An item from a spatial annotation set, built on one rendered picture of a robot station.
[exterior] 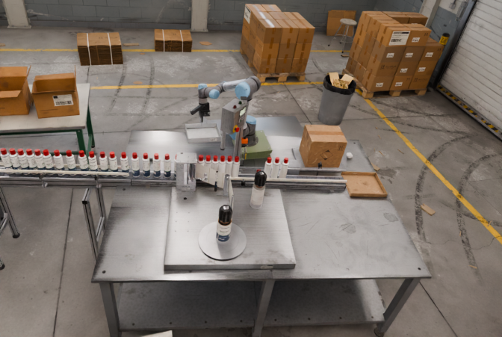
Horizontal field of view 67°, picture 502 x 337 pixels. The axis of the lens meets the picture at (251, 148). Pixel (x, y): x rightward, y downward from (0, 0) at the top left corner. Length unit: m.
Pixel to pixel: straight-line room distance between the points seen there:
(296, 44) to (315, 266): 4.28
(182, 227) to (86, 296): 1.14
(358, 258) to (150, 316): 1.48
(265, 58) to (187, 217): 3.94
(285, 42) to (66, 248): 4.20
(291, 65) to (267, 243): 4.26
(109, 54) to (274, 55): 2.58
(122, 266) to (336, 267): 1.32
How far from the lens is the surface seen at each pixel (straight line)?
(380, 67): 6.26
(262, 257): 2.45
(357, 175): 3.32
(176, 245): 2.47
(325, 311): 3.14
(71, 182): 3.02
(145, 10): 7.92
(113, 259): 2.51
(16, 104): 3.93
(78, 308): 3.36
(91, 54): 6.51
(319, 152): 3.13
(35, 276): 3.62
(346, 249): 2.72
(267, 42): 6.01
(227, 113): 2.59
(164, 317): 2.97
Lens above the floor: 2.82
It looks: 37 degrees down
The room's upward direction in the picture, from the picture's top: 8 degrees clockwise
